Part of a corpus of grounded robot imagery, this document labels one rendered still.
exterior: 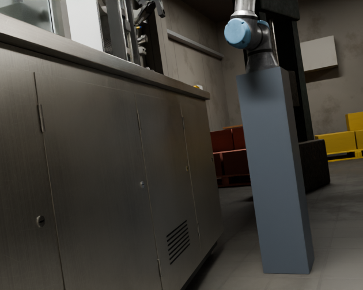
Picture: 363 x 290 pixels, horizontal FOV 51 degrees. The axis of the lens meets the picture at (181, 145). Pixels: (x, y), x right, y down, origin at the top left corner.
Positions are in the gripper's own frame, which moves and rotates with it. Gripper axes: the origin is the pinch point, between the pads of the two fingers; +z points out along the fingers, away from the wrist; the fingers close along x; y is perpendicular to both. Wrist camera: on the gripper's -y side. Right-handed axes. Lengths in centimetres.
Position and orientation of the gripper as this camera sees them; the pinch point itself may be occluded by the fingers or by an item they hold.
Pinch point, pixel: (136, 24)
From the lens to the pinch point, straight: 206.2
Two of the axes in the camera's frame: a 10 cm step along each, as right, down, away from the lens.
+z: -6.4, 7.4, 2.3
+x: -2.9, 0.4, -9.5
